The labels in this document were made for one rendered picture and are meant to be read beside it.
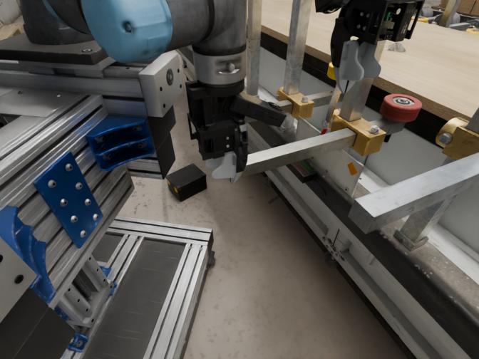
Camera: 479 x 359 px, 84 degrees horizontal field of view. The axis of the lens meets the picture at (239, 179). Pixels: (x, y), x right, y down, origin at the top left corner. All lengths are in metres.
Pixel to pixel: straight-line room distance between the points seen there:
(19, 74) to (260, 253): 1.15
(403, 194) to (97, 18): 0.37
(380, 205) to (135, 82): 0.47
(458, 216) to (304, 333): 0.73
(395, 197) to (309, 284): 1.05
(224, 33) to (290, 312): 1.13
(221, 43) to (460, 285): 0.59
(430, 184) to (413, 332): 0.88
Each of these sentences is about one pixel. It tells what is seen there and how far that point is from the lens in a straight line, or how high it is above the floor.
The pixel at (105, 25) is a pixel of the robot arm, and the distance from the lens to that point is 0.31.
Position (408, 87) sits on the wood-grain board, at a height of 0.90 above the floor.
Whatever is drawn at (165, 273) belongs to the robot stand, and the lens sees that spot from 1.15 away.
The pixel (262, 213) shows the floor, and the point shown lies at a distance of 1.58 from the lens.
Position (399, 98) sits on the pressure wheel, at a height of 0.90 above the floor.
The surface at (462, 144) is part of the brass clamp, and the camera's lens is 0.53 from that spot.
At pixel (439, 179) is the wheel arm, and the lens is 0.41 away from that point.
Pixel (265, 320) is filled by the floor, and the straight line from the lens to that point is 1.27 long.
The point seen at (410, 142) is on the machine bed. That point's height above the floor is 0.77.
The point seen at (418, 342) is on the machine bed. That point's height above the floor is 0.17.
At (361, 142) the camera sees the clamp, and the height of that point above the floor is 0.85.
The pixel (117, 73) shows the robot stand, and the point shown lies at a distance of 0.62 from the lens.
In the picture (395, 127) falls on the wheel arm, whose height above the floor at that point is 0.85.
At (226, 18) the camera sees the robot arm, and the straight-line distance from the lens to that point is 0.37.
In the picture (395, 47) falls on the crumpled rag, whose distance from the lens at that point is 1.16.
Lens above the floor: 1.18
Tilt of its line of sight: 41 degrees down
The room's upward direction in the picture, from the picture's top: straight up
